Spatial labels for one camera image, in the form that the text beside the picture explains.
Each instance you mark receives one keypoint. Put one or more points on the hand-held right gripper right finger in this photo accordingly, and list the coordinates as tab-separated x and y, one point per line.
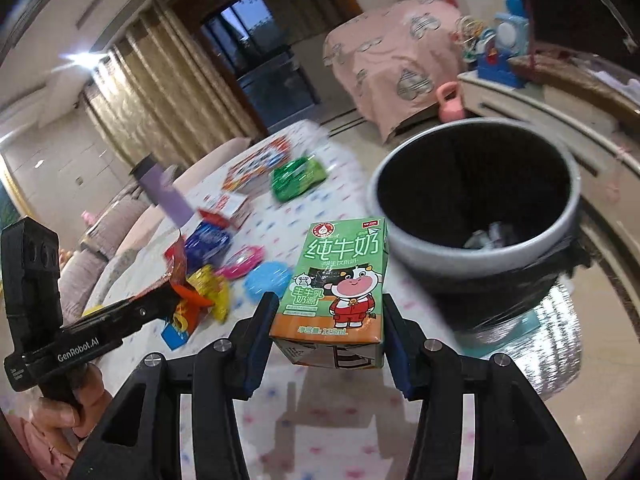
400	355

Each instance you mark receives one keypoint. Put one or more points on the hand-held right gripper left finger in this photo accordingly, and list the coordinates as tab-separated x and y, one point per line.
262	327

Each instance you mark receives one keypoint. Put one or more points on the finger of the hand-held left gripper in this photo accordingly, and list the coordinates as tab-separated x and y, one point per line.
140	307

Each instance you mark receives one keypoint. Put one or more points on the red orange snack wrapper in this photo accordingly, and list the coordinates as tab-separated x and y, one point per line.
177	260

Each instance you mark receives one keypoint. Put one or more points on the green milk carton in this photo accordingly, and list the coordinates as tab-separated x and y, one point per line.
340	280

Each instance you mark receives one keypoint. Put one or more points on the grey bin with black bag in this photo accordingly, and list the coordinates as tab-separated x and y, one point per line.
402	242

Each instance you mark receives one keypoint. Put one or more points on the person's left forearm pink sleeve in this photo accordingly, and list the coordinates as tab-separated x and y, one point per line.
42	455

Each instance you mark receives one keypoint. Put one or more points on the person's left hand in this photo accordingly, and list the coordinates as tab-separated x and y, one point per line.
65	415

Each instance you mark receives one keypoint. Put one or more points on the small blue card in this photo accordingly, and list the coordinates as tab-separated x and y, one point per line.
175	335

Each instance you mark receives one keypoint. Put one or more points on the light blue round lid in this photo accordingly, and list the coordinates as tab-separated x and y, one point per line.
267	280

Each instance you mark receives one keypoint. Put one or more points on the yellow snack wrapper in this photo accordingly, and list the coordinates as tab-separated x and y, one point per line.
215	292

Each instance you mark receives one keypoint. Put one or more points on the pink oval packet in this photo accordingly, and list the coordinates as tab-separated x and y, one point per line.
242	262

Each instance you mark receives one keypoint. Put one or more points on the small pink toy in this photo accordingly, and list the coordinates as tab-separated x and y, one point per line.
88	218

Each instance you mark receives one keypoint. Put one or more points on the pale pink sofa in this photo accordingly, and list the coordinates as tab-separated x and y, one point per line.
125	220

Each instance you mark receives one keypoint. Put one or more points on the blue snack packet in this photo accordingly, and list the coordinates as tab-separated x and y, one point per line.
205	245

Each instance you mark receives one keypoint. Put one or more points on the purple bottle with black lid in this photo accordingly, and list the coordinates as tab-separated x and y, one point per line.
167	195

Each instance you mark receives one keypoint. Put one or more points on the small red white carton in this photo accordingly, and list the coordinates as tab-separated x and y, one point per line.
227	207

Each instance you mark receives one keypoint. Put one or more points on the silver foil pad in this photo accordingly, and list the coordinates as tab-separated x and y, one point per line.
530	345

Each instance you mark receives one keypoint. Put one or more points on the white dotted tablecloth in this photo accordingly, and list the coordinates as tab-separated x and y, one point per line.
330	205

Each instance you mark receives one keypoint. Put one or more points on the green snack bag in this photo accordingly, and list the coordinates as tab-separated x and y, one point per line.
297	180

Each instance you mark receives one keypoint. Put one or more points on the colourful picture book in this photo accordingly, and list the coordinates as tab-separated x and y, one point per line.
255	165

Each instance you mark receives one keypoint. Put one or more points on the beige curtain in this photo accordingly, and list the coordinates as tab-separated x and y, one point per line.
165	75

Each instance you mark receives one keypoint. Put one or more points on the pink kettlebell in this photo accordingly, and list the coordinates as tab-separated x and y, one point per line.
451	107

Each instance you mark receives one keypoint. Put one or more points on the dark glass door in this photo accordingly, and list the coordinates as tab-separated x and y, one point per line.
270	70

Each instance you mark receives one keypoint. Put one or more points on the white low cabinet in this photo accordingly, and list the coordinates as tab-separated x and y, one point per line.
520	105

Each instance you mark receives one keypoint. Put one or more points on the armchair with pink heart cover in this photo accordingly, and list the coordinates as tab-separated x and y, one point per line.
390	60

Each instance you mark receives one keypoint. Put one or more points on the blue plastic toy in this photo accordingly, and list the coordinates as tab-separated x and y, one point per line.
500	55

